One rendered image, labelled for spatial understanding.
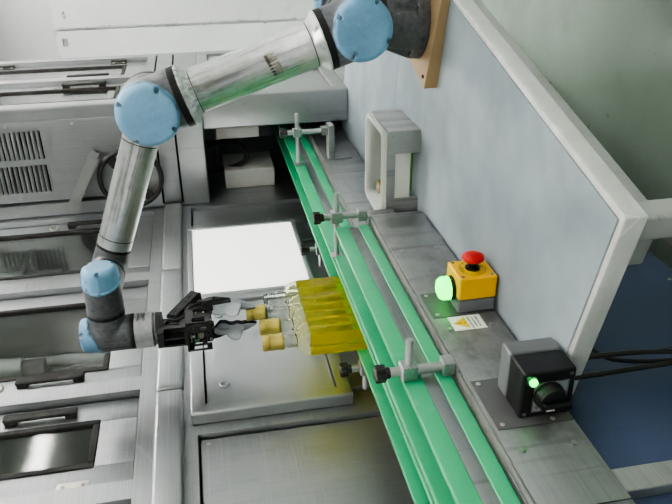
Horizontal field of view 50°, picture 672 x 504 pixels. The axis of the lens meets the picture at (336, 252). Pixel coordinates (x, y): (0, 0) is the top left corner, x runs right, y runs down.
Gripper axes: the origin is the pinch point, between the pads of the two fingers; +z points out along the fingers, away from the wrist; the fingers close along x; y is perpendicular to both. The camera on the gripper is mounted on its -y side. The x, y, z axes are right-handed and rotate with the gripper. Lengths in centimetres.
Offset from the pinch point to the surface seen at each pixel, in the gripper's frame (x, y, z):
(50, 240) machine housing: -15, -84, -58
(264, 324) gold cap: 1.5, 7.7, 2.6
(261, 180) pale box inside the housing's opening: -10, -110, 13
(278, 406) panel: -12.8, 17.2, 3.7
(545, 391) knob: 20, 63, 37
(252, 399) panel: -12.0, 14.9, -1.5
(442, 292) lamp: 19.1, 31.7, 32.7
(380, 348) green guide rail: 6.1, 28.0, 22.5
